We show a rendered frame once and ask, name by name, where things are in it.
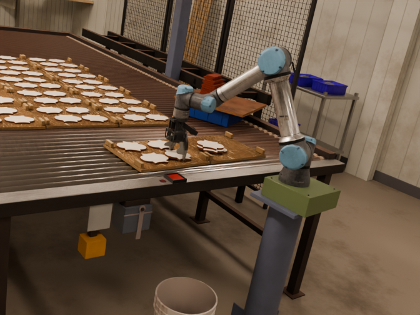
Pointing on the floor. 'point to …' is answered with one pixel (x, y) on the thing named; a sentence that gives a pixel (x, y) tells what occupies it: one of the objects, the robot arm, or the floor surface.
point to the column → (271, 260)
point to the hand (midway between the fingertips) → (177, 155)
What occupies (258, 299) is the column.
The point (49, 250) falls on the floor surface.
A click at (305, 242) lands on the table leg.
